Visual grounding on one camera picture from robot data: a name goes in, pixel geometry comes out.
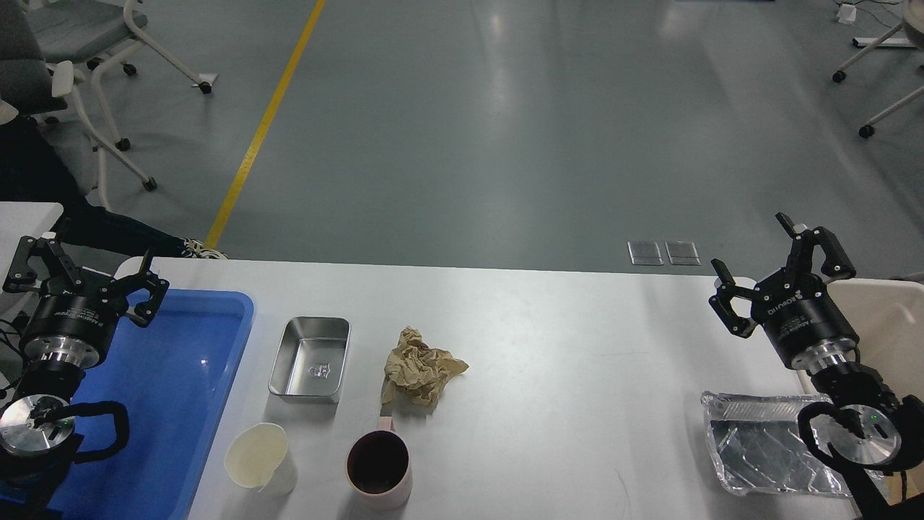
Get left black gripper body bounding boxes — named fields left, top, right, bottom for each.
left=21, top=290, right=128, bottom=370

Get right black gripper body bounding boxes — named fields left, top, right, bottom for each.
left=750, top=270, right=859, bottom=370

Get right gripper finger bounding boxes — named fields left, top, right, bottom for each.
left=709, top=258, right=758, bottom=338
left=775, top=212, right=857, bottom=284

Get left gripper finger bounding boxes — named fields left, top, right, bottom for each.
left=2, top=236, right=82, bottom=295
left=99, top=249, right=170, bottom=329

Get rectangular stainless steel tin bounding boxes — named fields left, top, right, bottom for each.
left=268, top=316, right=351, bottom=404

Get pink ceramic mug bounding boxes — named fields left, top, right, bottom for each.
left=346, top=417, right=414, bottom=511

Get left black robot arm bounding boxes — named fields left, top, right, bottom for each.
left=2, top=235, right=170, bottom=519

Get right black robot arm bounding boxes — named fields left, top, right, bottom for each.
left=709, top=212, right=923, bottom=519

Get white side table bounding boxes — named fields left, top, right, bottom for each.
left=1, top=201, right=63, bottom=284

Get blue plastic tray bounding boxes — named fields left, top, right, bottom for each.
left=48, top=287, right=254, bottom=519

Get beige plastic bin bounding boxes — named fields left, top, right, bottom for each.
left=828, top=279, right=923, bottom=399

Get right metal floor plate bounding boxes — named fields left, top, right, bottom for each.
left=666, top=240, right=702, bottom=267

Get metal floor plate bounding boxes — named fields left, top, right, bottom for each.
left=666, top=240, right=702, bottom=267
left=627, top=240, right=664, bottom=267

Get seated person dark clothes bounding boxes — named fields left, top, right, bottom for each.
left=1, top=116, right=227, bottom=259

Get aluminium foil tray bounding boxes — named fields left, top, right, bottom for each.
left=702, top=391, right=902, bottom=499

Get left metal floor plate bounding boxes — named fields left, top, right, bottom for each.
left=627, top=240, right=664, bottom=267

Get cream paper cup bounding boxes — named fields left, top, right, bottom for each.
left=224, top=422, right=297, bottom=497

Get grey office chair near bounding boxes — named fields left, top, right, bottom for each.
left=1, top=1, right=157, bottom=209

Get grey office chair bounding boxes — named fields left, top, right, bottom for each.
left=25, top=1, right=212, bottom=151
left=1, top=1, right=157, bottom=209

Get grey office chair far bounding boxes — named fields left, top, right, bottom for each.
left=25, top=1, right=212, bottom=151

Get white chair base right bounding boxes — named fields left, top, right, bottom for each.
left=832, top=0, right=924, bottom=139

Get crumpled brown paper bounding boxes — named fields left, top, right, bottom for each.
left=380, top=326, right=469, bottom=408

